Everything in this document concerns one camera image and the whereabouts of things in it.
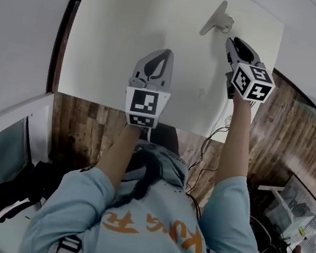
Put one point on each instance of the person's right forearm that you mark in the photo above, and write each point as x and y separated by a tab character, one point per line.
238	137

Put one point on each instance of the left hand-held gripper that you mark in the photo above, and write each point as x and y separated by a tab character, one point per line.
146	104

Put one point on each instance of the person's left forearm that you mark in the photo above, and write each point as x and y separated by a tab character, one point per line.
118	152

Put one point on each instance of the grey metal clip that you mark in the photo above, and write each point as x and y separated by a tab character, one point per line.
214	19

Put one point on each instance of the dark wooden frame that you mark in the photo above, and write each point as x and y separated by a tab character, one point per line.
61	45

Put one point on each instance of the white perforated computer case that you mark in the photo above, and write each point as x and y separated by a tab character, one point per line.
308	216

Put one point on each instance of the light blue hoodie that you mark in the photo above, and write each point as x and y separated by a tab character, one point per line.
146	229

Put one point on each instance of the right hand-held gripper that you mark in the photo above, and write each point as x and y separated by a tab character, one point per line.
253	83

